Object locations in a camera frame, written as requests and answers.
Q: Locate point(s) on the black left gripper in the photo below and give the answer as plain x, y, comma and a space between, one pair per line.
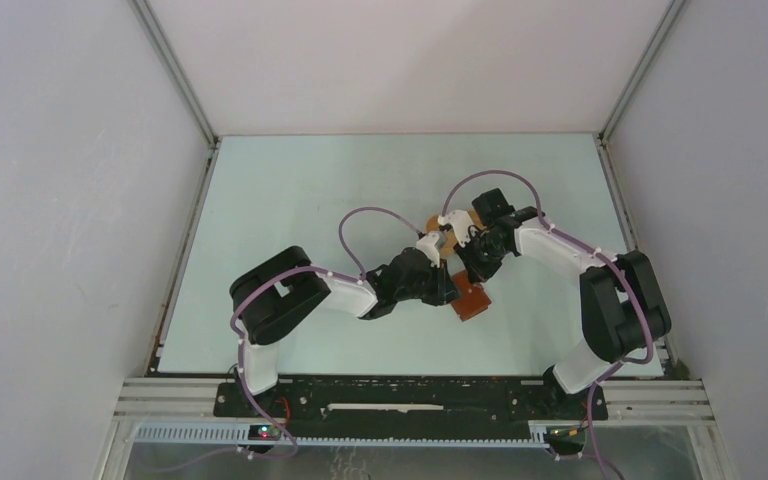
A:
444, 289

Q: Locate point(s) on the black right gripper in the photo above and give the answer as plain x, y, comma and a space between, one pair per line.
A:
476, 272

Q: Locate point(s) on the brown leather card holder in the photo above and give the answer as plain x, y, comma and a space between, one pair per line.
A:
473, 299

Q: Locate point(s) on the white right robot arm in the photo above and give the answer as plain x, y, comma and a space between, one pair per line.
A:
622, 308

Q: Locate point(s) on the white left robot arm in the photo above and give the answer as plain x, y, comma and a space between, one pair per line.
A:
272, 299

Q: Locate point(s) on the orange plastic tray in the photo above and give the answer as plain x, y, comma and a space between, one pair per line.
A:
448, 249

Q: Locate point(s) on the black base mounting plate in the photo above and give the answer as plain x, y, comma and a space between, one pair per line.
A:
497, 406

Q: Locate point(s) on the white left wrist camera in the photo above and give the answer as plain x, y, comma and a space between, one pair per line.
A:
431, 244

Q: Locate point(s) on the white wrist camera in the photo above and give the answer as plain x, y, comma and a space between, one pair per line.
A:
460, 222
431, 244

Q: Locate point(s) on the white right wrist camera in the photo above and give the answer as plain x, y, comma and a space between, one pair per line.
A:
460, 222

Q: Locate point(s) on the white cable duct strip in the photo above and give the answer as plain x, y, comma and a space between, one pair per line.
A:
246, 434

